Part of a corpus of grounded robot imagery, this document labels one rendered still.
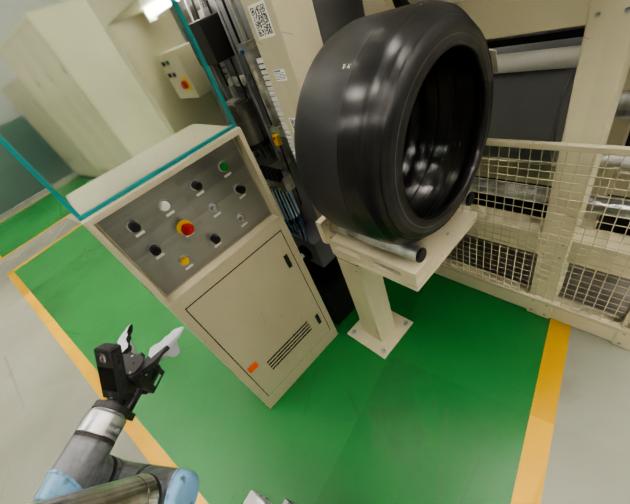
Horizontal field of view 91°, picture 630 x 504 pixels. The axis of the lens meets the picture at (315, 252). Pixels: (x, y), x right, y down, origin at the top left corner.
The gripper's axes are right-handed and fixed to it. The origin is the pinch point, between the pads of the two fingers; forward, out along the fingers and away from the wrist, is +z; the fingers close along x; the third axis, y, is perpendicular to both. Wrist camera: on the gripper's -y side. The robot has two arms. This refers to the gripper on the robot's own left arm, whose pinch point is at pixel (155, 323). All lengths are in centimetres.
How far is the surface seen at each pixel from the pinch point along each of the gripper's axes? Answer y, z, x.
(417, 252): 6, 29, 64
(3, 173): 147, 449, -752
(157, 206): -9.9, 36.4, -15.5
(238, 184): -3, 58, 2
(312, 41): -42, 63, 37
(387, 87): -38, 28, 56
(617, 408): 88, 25, 140
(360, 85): -38, 29, 51
